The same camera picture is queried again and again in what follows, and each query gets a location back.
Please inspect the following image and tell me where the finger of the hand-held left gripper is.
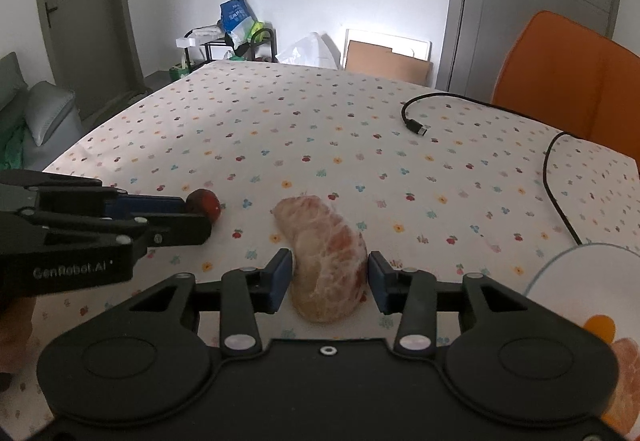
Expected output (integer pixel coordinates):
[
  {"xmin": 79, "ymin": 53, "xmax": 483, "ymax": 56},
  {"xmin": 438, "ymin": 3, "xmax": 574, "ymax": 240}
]
[
  {"xmin": 0, "ymin": 170, "xmax": 188, "ymax": 222},
  {"xmin": 42, "ymin": 214, "xmax": 212, "ymax": 250}
]

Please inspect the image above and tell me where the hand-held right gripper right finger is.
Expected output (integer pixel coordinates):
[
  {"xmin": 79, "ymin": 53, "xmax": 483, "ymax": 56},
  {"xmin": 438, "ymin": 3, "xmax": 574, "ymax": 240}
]
[{"xmin": 367, "ymin": 251, "xmax": 557, "ymax": 354}]

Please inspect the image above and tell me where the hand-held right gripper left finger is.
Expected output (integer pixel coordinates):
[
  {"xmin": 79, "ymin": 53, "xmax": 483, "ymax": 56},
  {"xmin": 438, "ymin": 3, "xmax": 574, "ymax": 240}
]
[{"xmin": 102, "ymin": 248, "xmax": 295, "ymax": 354}]

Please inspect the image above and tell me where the small red fruit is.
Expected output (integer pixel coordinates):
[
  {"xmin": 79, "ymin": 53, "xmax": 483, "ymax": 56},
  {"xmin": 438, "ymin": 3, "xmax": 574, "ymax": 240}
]
[{"xmin": 184, "ymin": 188, "xmax": 222, "ymax": 225}]

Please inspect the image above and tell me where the peeled citrus half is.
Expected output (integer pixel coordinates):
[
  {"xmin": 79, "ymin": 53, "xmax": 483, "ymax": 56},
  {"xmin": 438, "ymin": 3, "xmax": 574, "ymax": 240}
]
[
  {"xmin": 610, "ymin": 338, "xmax": 640, "ymax": 423},
  {"xmin": 271, "ymin": 195, "xmax": 370, "ymax": 324}
]

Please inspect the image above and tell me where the white printed plate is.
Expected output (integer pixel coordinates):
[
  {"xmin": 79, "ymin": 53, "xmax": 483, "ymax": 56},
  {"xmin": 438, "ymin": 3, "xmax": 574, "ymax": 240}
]
[{"xmin": 522, "ymin": 242, "xmax": 640, "ymax": 439}]

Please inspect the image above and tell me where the person's left hand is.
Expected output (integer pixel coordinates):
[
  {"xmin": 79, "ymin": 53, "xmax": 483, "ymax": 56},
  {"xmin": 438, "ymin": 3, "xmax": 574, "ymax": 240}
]
[{"xmin": 0, "ymin": 297, "xmax": 36, "ymax": 378}]

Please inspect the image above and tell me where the grey cushion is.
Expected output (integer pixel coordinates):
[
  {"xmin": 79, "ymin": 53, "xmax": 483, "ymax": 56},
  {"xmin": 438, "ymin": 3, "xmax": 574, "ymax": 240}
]
[{"xmin": 25, "ymin": 81, "xmax": 76, "ymax": 146}]

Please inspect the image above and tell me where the white box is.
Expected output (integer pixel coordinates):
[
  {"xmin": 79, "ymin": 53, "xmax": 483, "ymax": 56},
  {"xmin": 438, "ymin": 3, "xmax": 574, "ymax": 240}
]
[{"xmin": 176, "ymin": 26, "xmax": 224, "ymax": 50}]

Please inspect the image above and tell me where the grey-green sofa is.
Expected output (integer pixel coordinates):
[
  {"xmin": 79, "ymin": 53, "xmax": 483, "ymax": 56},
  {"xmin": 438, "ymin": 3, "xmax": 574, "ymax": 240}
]
[{"xmin": 0, "ymin": 52, "xmax": 83, "ymax": 172}]

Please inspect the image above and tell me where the grey door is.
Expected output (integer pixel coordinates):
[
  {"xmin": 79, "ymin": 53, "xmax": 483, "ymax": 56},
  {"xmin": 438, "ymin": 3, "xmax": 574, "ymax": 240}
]
[{"xmin": 32, "ymin": 0, "xmax": 152, "ymax": 122}]

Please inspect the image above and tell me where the black metal rack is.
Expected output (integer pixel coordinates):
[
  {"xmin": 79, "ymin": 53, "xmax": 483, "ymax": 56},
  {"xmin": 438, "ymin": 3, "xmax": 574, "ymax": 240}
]
[{"xmin": 185, "ymin": 27, "xmax": 276, "ymax": 66}]

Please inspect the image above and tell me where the blue plastic bag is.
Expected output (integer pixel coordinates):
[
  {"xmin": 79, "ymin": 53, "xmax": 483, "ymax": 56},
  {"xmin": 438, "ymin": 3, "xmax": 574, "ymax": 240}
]
[{"xmin": 220, "ymin": 0, "xmax": 259, "ymax": 34}]

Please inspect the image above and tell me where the brown cardboard sheet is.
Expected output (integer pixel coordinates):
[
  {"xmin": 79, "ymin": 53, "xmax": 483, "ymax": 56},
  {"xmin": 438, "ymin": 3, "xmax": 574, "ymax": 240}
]
[{"xmin": 346, "ymin": 41, "xmax": 431, "ymax": 84}]

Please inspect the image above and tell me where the white plastic bag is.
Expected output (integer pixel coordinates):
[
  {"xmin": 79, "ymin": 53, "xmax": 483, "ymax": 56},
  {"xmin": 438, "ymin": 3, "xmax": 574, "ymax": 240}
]
[{"xmin": 276, "ymin": 32, "xmax": 342, "ymax": 70}]

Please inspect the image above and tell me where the small orange kumquat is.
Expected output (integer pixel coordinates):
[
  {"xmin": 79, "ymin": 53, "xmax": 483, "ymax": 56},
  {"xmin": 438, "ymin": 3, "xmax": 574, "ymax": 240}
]
[{"xmin": 582, "ymin": 314, "xmax": 619, "ymax": 347}]

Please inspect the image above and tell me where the orange chair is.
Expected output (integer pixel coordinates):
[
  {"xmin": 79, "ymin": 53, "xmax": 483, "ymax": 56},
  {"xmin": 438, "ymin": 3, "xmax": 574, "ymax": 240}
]
[{"xmin": 490, "ymin": 11, "xmax": 640, "ymax": 172}]

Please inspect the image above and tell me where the black usb cable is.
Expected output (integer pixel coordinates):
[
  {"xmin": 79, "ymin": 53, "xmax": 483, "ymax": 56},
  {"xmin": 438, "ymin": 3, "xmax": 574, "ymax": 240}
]
[{"xmin": 401, "ymin": 92, "xmax": 583, "ymax": 246}]

